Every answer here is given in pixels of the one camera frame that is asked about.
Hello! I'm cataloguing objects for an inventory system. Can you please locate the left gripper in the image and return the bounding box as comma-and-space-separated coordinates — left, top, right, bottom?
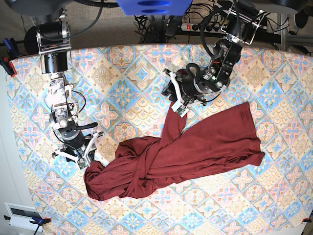
161, 68, 208, 106

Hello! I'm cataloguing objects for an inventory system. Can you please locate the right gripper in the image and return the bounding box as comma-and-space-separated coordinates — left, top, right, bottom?
52, 131, 104, 164

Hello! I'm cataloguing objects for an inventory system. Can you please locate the dark red t-shirt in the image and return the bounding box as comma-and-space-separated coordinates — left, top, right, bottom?
84, 102, 264, 201

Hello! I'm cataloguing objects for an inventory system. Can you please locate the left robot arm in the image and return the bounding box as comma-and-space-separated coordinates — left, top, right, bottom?
162, 0, 307, 116

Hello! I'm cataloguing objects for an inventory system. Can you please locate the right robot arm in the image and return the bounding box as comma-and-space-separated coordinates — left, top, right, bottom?
6, 0, 103, 169

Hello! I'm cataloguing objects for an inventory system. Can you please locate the patterned tablecloth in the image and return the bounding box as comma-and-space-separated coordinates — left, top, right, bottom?
6, 45, 313, 235

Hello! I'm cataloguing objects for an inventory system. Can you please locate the white power strip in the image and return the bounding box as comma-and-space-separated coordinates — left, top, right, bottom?
180, 23, 222, 33

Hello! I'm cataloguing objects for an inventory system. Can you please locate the blue orange clamp lower left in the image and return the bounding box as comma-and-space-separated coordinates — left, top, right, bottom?
3, 215, 51, 226

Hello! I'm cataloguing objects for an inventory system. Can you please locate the blue orange clamp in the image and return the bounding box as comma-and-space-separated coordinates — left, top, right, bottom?
3, 215, 51, 226
0, 38, 18, 77

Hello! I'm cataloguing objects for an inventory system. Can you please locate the black round stool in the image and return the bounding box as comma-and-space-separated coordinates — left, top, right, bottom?
23, 26, 39, 55

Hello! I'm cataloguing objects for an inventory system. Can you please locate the blue orange clamp upper left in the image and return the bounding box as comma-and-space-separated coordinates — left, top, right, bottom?
0, 38, 18, 77

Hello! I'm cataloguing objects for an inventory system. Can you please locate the orange clamp lower right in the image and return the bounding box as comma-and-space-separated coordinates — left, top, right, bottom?
302, 218, 312, 223

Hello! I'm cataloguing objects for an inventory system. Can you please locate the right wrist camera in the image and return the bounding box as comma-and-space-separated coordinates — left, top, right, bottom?
77, 158, 89, 170

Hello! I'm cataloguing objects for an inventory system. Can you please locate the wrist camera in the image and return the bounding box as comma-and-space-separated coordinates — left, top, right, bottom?
171, 100, 189, 118
77, 158, 89, 170

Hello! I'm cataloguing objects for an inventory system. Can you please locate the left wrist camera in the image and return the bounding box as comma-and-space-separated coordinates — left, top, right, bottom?
171, 100, 189, 118

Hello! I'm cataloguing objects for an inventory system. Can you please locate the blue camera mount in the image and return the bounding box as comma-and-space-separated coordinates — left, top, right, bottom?
116, 0, 192, 16

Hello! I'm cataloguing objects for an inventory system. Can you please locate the white wall vent box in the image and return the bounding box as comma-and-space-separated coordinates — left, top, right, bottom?
4, 202, 41, 232

